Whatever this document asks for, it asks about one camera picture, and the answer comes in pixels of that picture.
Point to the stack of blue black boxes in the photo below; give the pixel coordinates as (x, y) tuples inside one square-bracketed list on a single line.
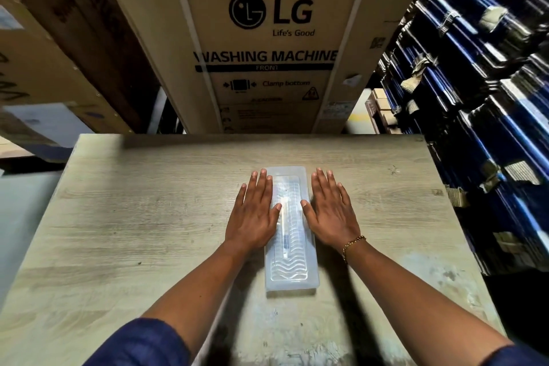
[(484, 91)]

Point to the clear plastic tray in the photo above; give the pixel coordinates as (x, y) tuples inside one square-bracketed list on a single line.
[(292, 271)]

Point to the person's left hand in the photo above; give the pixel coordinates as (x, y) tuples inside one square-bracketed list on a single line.
[(251, 224)]

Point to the tan cardboard box with scribbles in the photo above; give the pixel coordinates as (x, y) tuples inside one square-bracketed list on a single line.
[(38, 74)]

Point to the pile of small brown cartons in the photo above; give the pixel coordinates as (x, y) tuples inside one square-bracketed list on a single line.
[(381, 115)]

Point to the person's right hand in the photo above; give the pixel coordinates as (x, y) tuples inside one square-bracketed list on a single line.
[(332, 222)]

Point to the person's left thumb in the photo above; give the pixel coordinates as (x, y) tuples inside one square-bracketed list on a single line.
[(275, 212)]

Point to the syringe with white plunger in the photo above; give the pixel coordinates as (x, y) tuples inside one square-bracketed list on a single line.
[(285, 232)]

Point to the dark brown cardboard box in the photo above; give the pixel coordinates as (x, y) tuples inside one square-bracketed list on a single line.
[(98, 22)]

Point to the blue shirt sleeve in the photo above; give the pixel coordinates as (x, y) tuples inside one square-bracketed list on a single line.
[(139, 344), (517, 357)]

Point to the person's right little finger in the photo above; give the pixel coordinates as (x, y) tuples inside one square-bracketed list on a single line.
[(344, 198)]

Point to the person's right thumb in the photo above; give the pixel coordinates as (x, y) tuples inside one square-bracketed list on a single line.
[(307, 211)]

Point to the large printed cardboard appliance box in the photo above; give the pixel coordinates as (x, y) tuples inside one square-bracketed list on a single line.
[(266, 57)]

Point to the cardboard box with pale label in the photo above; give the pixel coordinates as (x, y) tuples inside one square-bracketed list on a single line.
[(43, 130)]

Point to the person's right middle finger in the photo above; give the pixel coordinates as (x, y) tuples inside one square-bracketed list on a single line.
[(324, 186)]

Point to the person's right forearm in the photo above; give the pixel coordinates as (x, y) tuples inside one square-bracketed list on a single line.
[(411, 305)]

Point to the person's left middle finger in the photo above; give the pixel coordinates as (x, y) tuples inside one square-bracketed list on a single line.
[(260, 187)]

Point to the person's left forearm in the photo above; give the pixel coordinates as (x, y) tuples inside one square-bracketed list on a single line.
[(201, 288)]

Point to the person's left little finger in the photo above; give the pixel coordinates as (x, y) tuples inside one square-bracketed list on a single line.
[(241, 198)]

